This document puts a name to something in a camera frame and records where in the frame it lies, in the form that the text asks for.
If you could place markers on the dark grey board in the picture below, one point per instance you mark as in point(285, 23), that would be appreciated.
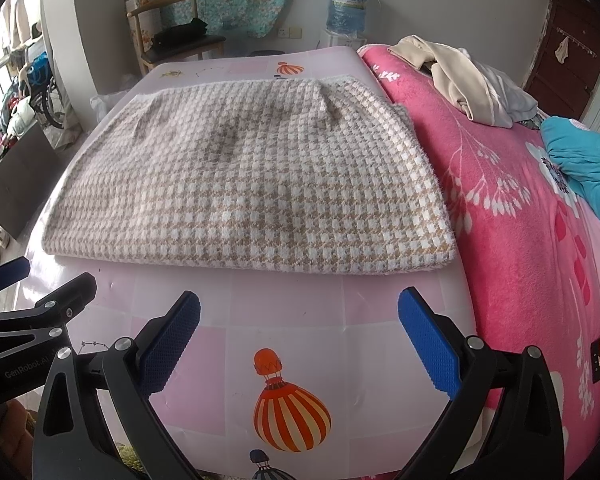
point(15, 180)

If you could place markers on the wheelchair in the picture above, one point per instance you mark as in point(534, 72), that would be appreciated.
point(42, 90)

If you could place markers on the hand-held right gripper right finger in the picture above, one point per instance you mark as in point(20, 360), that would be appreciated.
point(427, 340)

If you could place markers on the dark red door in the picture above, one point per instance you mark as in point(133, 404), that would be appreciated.
point(575, 25)

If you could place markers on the light grey garment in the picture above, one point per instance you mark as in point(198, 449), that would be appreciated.
point(510, 95)

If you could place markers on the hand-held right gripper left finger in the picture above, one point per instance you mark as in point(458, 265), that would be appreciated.
point(172, 345)

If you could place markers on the brown cloth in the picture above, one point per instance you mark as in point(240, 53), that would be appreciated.
point(7, 430)

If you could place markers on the beige garment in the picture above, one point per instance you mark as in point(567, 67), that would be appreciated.
point(455, 75)

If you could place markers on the wall socket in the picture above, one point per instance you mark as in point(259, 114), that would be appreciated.
point(289, 32)

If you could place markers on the black bag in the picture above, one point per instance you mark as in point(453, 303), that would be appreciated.
point(180, 35)

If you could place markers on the bed with pink printed sheet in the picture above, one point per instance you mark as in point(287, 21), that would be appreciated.
point(230, 310)

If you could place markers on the pink floral blanket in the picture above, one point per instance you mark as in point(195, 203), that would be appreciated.
point(505, 210)

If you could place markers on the small cloth hanging on door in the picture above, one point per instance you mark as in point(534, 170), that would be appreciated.
point(561, 50)

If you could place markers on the hanging beige clothes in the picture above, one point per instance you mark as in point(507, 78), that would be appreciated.
point(22, 15)

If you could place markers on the blue water bottle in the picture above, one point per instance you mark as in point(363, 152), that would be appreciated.
point(347, 7)

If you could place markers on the beige white houndstooth sweater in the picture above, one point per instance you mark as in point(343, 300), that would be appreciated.
point(255, 185)

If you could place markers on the white plastic bag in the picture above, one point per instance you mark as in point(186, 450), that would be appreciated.
point(105, 100)

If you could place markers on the wooden chair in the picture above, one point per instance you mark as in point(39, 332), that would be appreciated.
point(140, 30)

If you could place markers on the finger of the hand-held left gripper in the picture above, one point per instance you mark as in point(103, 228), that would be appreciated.
point(72, 295)
point(7, 271)

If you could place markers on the teal pillow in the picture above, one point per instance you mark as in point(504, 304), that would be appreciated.
point(585, 160)

